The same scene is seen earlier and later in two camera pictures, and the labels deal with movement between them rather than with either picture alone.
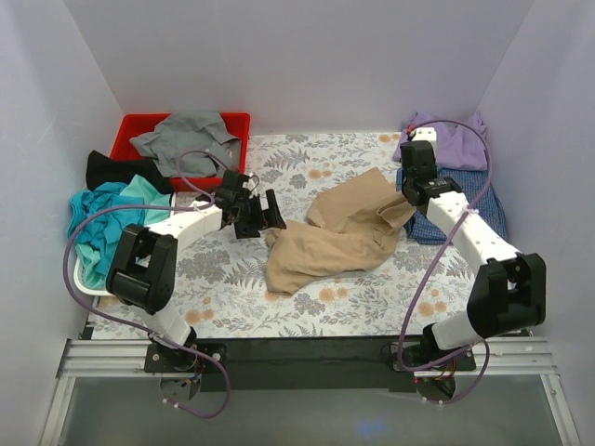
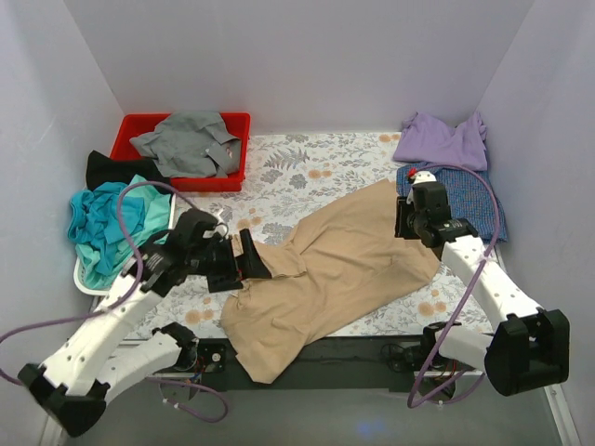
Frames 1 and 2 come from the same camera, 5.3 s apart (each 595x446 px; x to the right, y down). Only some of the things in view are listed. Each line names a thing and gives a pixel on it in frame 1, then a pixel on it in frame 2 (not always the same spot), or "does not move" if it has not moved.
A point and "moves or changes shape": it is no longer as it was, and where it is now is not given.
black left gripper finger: (272, 217) to (250, 264)
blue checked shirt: (477, 187) does not move
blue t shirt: (104, 229) does not move
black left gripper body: (256, 216) to (231, 262)
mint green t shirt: (87, 257) does not move
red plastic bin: (133, 124) does not move
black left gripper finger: (249, 229) to (225, 281)
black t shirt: (101, 169) does not move
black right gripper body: (410, 195) to (402, 217)
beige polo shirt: (350, 229) moves or changes shape
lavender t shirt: (459, 145) does not move
